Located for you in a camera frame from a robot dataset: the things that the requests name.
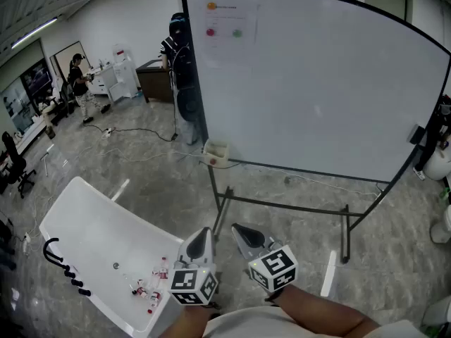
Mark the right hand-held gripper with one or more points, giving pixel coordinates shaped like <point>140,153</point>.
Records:
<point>273,268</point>

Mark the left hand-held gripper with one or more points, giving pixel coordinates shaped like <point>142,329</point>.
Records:
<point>192,282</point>

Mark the person's left forearm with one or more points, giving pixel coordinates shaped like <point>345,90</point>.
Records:
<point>185,320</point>

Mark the person's right forearm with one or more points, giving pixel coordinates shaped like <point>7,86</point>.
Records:
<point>317,310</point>

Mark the white marker holder box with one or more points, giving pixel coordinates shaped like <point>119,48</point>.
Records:
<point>219,151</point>

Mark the clear bottle with red label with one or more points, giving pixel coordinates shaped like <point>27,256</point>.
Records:
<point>154,298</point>
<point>163,269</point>
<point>141,291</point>
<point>155,272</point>

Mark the person's white shirt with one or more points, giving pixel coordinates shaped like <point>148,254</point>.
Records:
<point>253,324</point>

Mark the white bathtub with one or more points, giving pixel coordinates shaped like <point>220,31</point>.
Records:
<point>95,231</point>

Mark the black bathtub faucet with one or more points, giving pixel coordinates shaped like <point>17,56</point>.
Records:
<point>60,259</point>

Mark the white power strip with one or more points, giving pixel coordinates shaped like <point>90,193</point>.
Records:
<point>106,131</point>
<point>26,239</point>

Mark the large whiteboard on black stand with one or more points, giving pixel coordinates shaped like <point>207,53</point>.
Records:
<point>317,83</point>

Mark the grey whiteboard eraser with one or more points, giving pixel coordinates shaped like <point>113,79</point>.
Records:
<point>416,134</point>

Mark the dark brown wooden desk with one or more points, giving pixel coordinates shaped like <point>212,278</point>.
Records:
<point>155,83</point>

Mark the black office chair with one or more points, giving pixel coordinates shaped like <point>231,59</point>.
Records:
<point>15,164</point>

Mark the white paper sheet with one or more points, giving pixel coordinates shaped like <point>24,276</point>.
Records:
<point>229,53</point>

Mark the white water dispenser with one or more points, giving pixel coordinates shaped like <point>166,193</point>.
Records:
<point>124,72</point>

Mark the white low cabinet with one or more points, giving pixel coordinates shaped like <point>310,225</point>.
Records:
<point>104,77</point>

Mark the green round magnet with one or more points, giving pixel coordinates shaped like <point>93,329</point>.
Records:
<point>237,33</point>

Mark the red round magnet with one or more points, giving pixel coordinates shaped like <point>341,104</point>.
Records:
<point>210,32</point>

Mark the orange round magnet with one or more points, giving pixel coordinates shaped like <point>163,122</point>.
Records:
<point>211,5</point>

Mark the long ceiling light tube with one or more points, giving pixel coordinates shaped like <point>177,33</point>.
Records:
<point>35,32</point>

